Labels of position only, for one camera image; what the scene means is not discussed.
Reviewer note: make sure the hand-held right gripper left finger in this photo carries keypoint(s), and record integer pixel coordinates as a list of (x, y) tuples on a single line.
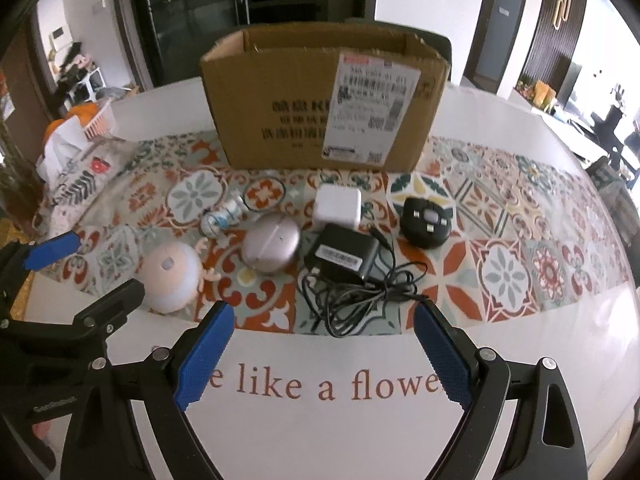
[(205, 355)]

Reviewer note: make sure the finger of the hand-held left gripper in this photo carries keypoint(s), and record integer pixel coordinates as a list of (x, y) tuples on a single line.
[(117, 305), (50, 252)]

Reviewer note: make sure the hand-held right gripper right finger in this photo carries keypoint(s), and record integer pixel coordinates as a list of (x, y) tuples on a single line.
[(445, 360)]

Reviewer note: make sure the black round device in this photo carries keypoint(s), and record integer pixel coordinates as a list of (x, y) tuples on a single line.
[(425, 235)]

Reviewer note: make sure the white astronaut figurine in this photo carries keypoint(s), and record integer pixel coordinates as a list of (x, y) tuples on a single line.
[(223, 219)]

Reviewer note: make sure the white cube charger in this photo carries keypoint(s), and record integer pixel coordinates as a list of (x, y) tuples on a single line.
[(337, 207)]

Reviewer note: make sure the brown cardboard box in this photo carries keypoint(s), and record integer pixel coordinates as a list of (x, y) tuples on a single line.
[(260, 85)]

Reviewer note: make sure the white plastic bag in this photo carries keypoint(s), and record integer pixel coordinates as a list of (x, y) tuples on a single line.
[(65, 152)]

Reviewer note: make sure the patterned tablecloth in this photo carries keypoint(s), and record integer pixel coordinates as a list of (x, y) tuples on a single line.
[(500, 270)]

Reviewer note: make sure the orange fruit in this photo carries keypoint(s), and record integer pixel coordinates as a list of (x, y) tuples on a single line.
[(84, 111), (52, 127)]

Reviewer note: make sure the white basket with oranges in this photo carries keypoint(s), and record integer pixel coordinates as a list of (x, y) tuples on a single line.
[(100, 122)]

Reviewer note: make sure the white storage rack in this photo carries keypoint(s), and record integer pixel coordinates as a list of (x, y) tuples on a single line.
[(82, 80)]

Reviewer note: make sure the black glass cabinet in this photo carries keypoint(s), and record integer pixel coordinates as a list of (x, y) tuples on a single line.
[(200, 10)]

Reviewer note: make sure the dark furniture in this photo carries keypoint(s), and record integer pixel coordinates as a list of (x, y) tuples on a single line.
[(607, 112)]

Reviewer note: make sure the grey door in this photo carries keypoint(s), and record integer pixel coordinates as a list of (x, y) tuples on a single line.
[(500, 20)]

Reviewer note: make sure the gold loop wall ornament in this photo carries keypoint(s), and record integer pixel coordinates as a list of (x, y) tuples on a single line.
[(562, 10)]

